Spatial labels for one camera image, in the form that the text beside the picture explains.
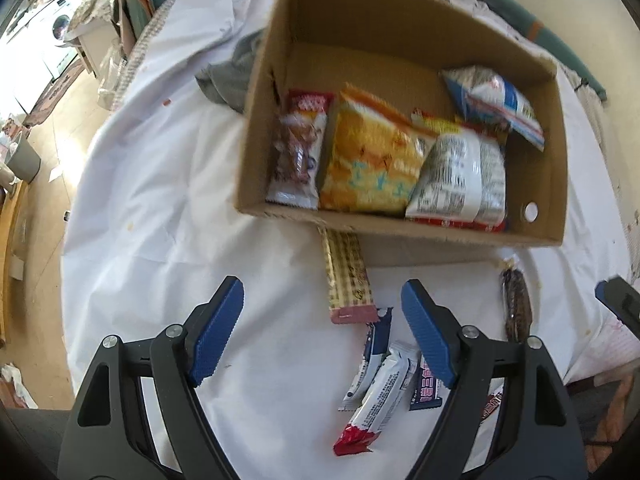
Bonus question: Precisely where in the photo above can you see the white washing machine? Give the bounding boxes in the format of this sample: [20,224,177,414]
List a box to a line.
[30,0,83,78]

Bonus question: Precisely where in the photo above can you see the teal pillow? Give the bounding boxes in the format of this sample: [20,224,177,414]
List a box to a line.
[487,0,608,101]

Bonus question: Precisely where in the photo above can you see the red printed small packet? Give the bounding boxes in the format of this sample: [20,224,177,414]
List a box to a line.
[479,391,507,428]

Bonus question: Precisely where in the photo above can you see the wooden furniture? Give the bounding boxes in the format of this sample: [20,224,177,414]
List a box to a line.
[0,180,31,346]

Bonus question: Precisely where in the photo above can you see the beige checked wafer pack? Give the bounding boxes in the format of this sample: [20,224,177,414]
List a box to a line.
[319,227,379,325]

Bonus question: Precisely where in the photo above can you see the white snack bar red end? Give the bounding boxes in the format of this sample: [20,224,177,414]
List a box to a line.
[333,342,422,457]

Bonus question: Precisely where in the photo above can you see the orange patterned cloth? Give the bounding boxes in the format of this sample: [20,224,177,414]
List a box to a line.
[585,375,640,471]

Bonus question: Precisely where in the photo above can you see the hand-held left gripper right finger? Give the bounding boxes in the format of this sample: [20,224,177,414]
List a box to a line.
[400,279,586,480]

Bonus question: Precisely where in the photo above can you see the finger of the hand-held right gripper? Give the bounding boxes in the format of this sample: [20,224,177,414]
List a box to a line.
[595,275,640,336]

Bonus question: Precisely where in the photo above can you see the dark blue small packet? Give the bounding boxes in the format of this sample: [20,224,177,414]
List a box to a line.
[409,355,445,412]

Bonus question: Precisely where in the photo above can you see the blue and white small packet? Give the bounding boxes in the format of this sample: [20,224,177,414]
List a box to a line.
[340,307,393,411]

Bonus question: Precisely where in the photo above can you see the white bed sheet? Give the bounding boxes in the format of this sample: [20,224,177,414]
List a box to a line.
[60,0,640,480]

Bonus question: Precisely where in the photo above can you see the yellow chip bag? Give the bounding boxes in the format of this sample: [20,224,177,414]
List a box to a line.
[319,84,441,217]

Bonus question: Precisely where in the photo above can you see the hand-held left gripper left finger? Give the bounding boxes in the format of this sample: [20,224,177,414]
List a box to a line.
[57,275,246,480]

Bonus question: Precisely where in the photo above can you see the grey trash bin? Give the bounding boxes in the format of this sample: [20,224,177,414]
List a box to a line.
[5,132,42,184]

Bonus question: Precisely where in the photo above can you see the white snack bag red edges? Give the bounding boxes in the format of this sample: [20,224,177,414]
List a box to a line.
[405,109,510,233]

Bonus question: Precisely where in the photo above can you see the brown cardboard box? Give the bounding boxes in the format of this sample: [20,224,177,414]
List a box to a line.
[232,0,571,267]

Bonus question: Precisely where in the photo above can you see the person's dark grey clothing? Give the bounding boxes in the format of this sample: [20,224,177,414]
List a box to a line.
[0,407,76,480]

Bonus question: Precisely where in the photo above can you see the brown snack packet red top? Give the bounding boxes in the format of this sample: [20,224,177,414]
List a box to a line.
[265,89,335,210]

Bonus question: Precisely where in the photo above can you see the brown patterned rug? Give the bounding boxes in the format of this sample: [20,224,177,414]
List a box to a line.
[22,57,83,128]

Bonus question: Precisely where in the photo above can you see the dark cookie pack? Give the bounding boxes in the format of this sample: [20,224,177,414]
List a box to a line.
[501,259,534,343]

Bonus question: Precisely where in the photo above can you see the grey cloth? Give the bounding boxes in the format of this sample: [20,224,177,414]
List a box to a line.
[195,27,266,116]

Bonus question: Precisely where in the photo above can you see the floral cloth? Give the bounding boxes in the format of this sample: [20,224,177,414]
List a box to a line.
[65,0,123,41]

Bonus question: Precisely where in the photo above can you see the white low cabinet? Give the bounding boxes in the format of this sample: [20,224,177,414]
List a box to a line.
[77,15,123,78]

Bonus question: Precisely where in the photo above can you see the blue and white snack bag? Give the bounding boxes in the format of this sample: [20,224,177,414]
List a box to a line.
[439,66,546,152]

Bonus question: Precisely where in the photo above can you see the clear plastic bag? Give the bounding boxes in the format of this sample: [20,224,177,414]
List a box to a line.
[97,42,133,111]

